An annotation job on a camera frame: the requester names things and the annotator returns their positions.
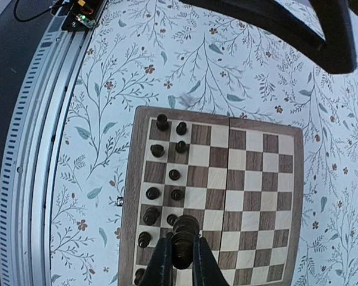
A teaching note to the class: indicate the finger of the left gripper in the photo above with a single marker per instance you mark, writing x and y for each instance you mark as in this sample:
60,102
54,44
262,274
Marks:
335,53

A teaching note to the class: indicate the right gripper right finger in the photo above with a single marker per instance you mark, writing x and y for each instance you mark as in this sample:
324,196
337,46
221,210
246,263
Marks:
205,268

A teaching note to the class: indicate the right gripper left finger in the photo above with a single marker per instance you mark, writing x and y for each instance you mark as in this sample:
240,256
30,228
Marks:
159,269

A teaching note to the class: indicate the dark small chess piece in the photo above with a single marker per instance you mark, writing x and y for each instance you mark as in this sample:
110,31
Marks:
177,194
171,218
181,128

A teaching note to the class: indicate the dark pawn placed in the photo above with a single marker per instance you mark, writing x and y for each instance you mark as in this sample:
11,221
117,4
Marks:
153,193
157,150
162,122

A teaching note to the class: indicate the wooden chess board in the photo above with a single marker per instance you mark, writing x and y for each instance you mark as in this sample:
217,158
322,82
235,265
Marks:
242,181

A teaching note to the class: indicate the floral patterned table mat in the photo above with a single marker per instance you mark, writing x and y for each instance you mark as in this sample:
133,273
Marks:
168,54

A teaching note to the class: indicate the front aluminium rail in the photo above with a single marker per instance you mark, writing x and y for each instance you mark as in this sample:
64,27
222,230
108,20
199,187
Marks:
28,164

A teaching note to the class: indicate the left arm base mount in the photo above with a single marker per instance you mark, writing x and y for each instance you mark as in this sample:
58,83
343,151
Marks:
78,15

